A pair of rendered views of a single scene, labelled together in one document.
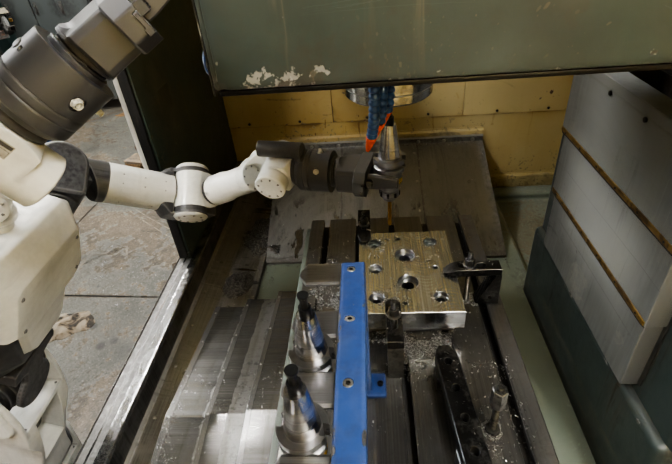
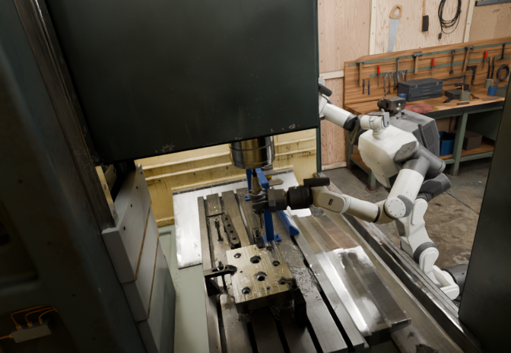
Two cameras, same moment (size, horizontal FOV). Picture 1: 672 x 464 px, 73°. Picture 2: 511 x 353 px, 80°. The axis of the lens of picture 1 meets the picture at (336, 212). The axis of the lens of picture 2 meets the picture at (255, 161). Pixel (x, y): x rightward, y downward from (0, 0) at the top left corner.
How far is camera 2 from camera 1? 1.80 m
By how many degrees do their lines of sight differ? 121
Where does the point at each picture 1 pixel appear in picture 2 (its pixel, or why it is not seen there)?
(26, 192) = not seen: hidden behind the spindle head
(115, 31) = not seen: hidden behind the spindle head
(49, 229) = (374, 149)
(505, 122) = not seen: outside the picture
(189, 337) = (407, 300)
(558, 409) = (182, 326)
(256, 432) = (315, 246)
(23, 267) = (363, 145)
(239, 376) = (343, 267)
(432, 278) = (242, 264)
